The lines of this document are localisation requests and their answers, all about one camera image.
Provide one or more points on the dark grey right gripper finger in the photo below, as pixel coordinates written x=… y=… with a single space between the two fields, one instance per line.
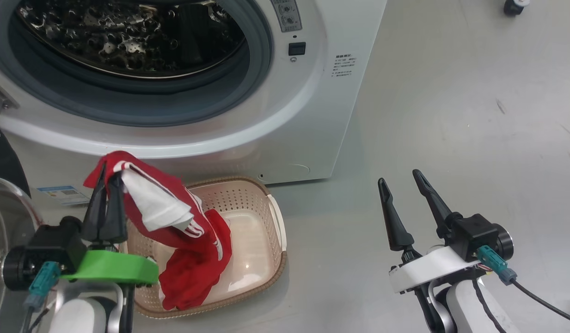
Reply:
x=432 y=199
x=398 y=226

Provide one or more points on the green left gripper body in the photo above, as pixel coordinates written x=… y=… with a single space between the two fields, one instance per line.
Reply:
x=113 y=268

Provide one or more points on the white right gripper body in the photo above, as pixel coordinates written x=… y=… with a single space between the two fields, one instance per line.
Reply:
x=428 y=268

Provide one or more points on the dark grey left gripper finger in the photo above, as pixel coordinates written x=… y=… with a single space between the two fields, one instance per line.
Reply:
x=116 y=212
x=96 y=212

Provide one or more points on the red and white garment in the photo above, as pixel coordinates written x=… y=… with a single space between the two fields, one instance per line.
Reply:
x=192 y=277

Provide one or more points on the washing machine door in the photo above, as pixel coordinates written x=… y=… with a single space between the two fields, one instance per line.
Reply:
x=3 y=157

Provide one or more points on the cream perforated laundry basket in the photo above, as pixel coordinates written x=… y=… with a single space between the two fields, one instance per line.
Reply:
x=254 y=217

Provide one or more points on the white front-load washing machine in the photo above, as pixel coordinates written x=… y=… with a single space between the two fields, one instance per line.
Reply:
x=289 y=138

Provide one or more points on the metal door hinge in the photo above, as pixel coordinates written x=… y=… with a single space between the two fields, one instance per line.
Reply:
x=3 y=102

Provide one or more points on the steel washer drum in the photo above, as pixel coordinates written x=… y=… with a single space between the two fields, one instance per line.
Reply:
x=127 y=46

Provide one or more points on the blue energy label sticker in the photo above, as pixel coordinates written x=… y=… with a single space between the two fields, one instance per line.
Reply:
x=63 y=194

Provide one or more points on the metal leg with black caster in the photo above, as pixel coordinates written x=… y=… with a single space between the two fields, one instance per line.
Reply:
x=515 y=5

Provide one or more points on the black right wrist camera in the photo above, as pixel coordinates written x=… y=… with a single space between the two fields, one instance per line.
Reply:
x=474 y=236

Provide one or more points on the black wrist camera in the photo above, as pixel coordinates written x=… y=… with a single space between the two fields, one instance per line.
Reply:
x=474 y=236
x=44 y=249

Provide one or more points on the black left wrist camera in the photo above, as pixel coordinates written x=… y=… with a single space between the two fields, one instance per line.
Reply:
x=44 y=249

